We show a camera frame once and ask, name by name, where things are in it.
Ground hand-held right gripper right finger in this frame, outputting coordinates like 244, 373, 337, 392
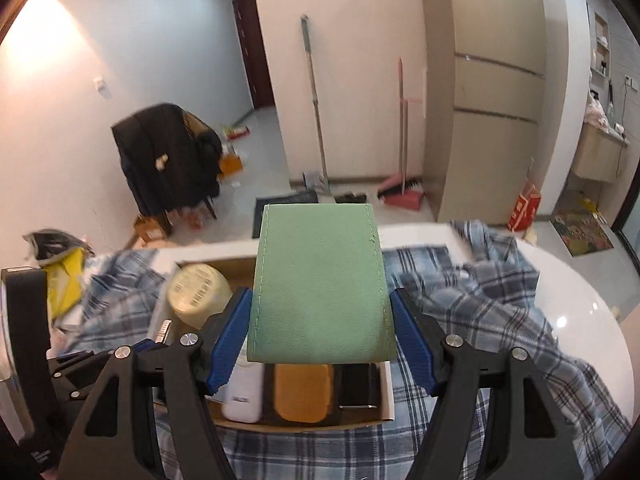
389, 287, 586, 480

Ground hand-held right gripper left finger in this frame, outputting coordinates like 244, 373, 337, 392
56, 286, 253, 480

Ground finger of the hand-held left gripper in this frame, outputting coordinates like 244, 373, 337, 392
47, 338, 163, 386

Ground white remote control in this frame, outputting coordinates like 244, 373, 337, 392
221, 360, 265, 423

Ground round cream tin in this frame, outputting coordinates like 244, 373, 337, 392
166, 263, 233, 329

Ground shallow cardboard box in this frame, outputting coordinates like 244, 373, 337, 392
147, 255, 396, 431

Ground orange soap bar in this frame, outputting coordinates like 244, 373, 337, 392
274, 364, 335, 423

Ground green felt pouch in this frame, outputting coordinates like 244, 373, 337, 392
247, 203, 397, 365

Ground yellow bag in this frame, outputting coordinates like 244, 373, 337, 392
45, 250, 83, 318

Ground blue plaid shirt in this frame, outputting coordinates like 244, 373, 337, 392
52, 219, 633, 480

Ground grey cloth bag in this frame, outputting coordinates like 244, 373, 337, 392
22, 229, 93, 261

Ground navy tote bag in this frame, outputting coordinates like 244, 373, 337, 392
251, 197, 321, 238

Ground small brown cardboard box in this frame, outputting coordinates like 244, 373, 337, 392
134, 214, 168, 242

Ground red broom and dustpan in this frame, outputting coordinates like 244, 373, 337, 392
377, 57, 423, 201

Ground red paper box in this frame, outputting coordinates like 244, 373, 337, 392
507, 182, 542, 232

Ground black jacket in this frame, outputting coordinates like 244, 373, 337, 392
111, 103, 223, 217

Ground patterned floor mat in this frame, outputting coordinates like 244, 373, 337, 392
550, 209, 615, 258

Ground beige refrigerator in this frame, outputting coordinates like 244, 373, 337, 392
417, 0, 548, 226

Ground beige sink cabinet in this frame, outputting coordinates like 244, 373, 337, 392
572, 122, 630, 183

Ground dark brown door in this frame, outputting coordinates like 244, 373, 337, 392
231, 0, 275, 111

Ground pink cloth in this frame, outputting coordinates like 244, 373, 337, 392
584, 95, 611, 128

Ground green-handled mop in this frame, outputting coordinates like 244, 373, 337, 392
300, 15, 331, 193

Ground wall niche shelf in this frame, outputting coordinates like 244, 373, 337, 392
590, 12, 612, 78

